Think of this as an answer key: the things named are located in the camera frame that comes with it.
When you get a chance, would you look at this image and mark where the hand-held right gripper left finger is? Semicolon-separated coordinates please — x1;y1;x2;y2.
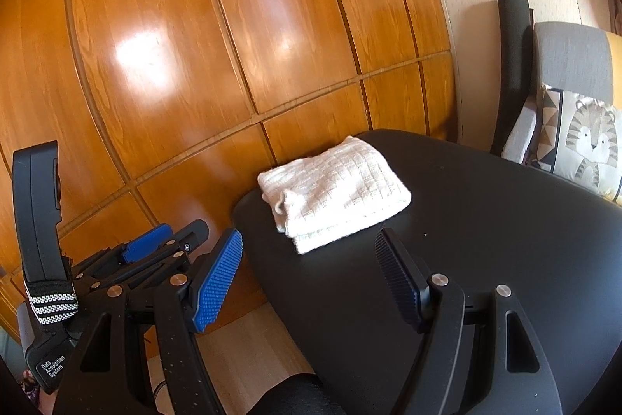
52;228;244;415

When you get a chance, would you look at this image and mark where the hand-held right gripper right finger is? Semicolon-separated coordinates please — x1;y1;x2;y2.
374;228;564;415

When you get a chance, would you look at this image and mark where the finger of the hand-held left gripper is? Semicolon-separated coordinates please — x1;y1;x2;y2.
70;223;175;285
90;219;211;295

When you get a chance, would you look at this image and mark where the white knitted scarf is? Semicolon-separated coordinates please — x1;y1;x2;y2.
257;135;413;255

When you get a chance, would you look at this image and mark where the black leather massage bed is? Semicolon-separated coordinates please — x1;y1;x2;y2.
231;129;622;415

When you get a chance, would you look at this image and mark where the dark cloth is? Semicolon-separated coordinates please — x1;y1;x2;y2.
252;373;342;415

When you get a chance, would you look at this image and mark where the person's floral clothing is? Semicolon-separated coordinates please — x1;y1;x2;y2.
20;371;40;402

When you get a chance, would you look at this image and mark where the tiger print cushion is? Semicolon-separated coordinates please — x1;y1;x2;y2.
535;87;622;202

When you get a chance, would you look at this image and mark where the grey yellow blue sofa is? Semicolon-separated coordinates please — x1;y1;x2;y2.
503;21;622;207

